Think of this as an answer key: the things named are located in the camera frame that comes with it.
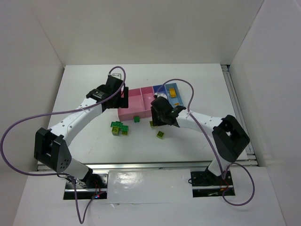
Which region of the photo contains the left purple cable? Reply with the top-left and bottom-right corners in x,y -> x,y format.
0,66 -> 127,224

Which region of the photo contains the aluminium side rail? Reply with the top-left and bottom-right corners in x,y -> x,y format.
221,65 -> 259,167

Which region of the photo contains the long green lego brick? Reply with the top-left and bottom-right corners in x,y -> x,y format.
111,121 -> 123,128

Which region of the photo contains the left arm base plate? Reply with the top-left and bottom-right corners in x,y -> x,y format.
63,172 -> 109,200

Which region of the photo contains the light blue bin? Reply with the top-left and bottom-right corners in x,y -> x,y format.
165,83 -> 183,107

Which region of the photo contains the large pink bin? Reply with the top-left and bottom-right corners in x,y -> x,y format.
118,89 -> 145,121

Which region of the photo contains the lime square lego brick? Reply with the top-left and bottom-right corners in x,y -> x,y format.
157,131 -> 164,139

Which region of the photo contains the yellow lego plate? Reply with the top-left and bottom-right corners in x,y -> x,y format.
169,88 -> 177,98

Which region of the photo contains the purple cable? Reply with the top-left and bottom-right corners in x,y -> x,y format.
0,66 -> 127,224
156,79 -> 256,207

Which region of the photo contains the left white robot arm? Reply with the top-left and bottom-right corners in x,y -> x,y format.
34,75 -> 128,187

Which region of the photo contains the small dark green lego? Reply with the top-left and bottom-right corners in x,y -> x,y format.
134,116 -> 140,123

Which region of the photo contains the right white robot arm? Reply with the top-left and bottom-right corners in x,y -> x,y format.
151,95 -> 250,179

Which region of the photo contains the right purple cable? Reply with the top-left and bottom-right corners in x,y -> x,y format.
156,79 -> 256,207

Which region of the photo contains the aluminium front rail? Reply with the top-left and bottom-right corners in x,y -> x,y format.
87,161 -> 211,170

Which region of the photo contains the narrow pink bin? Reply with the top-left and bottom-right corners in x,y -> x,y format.
141,86 -> 154,118

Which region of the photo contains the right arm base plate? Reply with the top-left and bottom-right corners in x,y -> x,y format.
188,171 -> 235,198

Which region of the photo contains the green square lego brick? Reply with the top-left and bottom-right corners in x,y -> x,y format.
121,125 -> 129,132

